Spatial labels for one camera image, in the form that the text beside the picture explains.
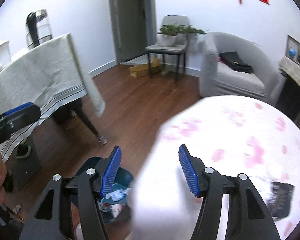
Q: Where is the potted green plant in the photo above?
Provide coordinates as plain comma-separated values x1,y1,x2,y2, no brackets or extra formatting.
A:
158,23,206,47

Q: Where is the dark blue trash bin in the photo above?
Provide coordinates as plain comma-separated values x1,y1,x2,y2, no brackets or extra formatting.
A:
79,156,135,224

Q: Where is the small blue globe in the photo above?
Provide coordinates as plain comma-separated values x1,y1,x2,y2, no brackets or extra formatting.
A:
288,47,296,59

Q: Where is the green striped tablecloth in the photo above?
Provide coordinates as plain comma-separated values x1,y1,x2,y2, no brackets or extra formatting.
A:
0,34,106,161

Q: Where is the grey door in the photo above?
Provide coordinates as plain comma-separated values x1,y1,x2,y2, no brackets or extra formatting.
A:
109,0,157,63

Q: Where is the black bag on armchair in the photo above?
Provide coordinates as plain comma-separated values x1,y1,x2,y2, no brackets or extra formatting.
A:
219,51,254,74

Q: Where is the clear plastic tissue wrapper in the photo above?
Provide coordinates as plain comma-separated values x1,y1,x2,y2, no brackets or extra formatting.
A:
98,187,131,219

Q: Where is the grey armchair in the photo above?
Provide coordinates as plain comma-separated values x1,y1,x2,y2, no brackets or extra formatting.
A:
199,32,283,106

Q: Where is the pink cartoon round tablecloth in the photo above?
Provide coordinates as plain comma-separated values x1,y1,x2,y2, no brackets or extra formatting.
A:
131,96,300,239

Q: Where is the cardboard box on floor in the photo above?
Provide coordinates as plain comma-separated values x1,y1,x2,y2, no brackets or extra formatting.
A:
129,57,161,77

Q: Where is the framed picture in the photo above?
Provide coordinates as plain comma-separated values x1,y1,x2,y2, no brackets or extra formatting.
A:
285,35,300,61

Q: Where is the beige fringed sideboard cloth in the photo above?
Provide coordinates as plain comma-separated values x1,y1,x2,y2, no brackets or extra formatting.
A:
279,56,300,87

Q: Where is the steel electric kettle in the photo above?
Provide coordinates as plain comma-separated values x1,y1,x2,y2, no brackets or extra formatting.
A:
25,9,53,50

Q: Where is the black face snack bag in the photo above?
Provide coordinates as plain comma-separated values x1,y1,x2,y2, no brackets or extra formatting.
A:
266,181,295,219

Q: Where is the grey dining chair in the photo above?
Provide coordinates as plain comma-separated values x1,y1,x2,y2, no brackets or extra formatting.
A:
145,15,190,84

